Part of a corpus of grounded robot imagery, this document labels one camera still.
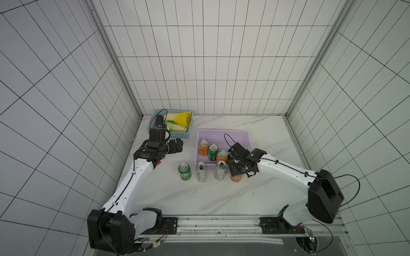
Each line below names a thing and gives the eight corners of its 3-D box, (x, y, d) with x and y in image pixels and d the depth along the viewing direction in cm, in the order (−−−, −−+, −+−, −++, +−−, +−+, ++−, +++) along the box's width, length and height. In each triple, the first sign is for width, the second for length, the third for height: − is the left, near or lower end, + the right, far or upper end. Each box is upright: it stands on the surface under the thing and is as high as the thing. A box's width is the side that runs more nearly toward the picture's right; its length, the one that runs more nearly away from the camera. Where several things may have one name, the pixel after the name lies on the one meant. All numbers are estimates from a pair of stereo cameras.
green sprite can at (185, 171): (180, 180, 88) (177, 172, 80) (181, 170, 92) (179, 162, 84) (190, 180, 88) (189, 172, 80) (191, 170, 92) (190, 162, 84)
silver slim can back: (197, 182, 88) (195, 171, 77) (197, 172, 92) (196, 161, 81) (206, 182, 88) (206, 171, 77) (206, 172, 92) (206, 161, 81)
